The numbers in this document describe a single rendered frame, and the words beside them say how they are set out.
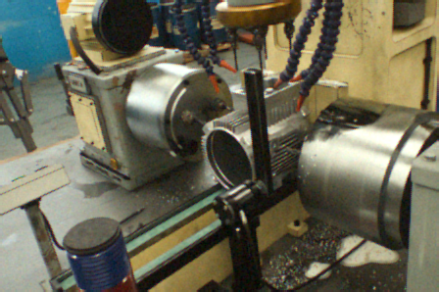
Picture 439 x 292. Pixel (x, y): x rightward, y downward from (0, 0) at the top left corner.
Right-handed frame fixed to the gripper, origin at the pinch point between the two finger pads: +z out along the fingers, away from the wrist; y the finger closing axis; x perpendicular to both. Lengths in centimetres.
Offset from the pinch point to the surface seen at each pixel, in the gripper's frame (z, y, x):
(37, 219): 17.1, -5.0, 0.9
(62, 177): 11.5, 2.1, -3.6
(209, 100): 8.6, 45.3, -4.1
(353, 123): 25, 36, -52
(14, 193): 10.4, -7.8, -3.4
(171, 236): 33.0, 15.6, -11.0
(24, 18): -208, 186, 470
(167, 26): -129, 334, 403
